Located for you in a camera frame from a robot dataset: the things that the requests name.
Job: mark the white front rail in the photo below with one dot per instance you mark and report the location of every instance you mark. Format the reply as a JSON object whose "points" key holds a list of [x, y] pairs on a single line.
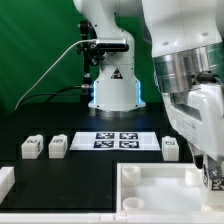
{"points": [[203, 218]]}

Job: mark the white square tabletop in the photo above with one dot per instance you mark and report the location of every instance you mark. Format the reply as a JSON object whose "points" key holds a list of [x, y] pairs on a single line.
{"points": [[162, 188]]}

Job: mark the white obstacle left piece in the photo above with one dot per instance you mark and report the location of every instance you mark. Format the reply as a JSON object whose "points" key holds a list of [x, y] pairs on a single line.
{"points": [[7, 180]]}

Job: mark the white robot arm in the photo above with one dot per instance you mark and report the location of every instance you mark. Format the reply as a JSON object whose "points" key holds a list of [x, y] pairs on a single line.
{"points": [[185, 50]]}

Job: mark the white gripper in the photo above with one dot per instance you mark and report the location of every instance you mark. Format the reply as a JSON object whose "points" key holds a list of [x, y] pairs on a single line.
{"points": [[201, 121]]}

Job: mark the paper sheet with tags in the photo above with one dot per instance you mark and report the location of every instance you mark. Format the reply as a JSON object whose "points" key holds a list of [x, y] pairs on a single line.
{"points": [[133, 141]]}

